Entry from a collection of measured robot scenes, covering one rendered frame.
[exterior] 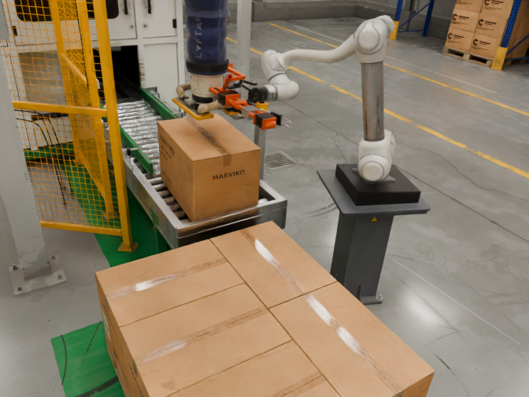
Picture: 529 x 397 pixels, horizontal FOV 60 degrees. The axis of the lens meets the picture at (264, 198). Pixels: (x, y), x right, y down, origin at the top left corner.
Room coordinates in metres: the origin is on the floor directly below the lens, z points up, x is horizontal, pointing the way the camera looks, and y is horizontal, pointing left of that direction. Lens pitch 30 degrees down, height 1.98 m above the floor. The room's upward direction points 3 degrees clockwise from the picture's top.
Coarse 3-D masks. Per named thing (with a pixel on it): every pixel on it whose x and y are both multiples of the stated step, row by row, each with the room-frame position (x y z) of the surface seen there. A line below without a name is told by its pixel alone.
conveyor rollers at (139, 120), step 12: (120, 108) 3.93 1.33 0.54; (132, 108) 3.92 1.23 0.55; (144, 108) 3.96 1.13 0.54; (120, 120) 3.65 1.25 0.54; (132, 120) 3.64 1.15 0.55; (144, 120) 3.68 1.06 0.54; (156, 120) 3.73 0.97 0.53; (132, 132) 3.37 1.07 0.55; (144, 132) 3.40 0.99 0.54; (156, 132) 3.45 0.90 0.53; (144, 144) 3.21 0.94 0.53; (156, 144) 3.18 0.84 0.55; (132, 156) 2.98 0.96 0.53; (156, 156) 2.99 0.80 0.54; (156, 168) 2.80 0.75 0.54; (156, 180) 2.62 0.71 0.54; (168, 192) 2.48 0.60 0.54; (168, 204) 2.37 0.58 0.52; (180, 216) 2.23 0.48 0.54
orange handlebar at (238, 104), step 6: (234, 72) 2.76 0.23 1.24; (234, 78) 2.63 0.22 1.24; (240, 78) 2.65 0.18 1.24; (210, 90) 2.40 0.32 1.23; (228, 102) 2.23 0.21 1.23; (234, 102) 2.18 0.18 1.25; (240, 102) 2.18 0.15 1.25; (246, 102) 2.19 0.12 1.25; (240, 108) 2.13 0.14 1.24; (252, 114) 2.05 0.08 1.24; (270, 126) 1.95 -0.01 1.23
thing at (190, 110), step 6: (186, 96) 2.51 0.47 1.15; (174, 102) 2.53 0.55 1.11; (180, 102) 2.48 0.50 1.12; (186, 108) 2.40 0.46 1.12; (192, 108) 2.39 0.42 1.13; (192, 114) 2.32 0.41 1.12; (198, 114) 2.31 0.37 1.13; (204, 114) 2.32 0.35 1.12; (210, 114) 2.33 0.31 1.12; (198, 120) 2.28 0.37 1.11
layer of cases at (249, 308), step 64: (192, 256) 1.85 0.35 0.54; (256, 256) 1.88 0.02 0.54; (128, 320) 1.39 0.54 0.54; (192, 320) 1.41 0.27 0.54; (256, 320) 1.44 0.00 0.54; (320, 320) 1.46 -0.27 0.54; (128, 384) 1.33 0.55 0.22; (192, 384) 1.10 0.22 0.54; (256, 384) 1.11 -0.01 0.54; (320, 384) 1.13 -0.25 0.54; (384, 384) 1.15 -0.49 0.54
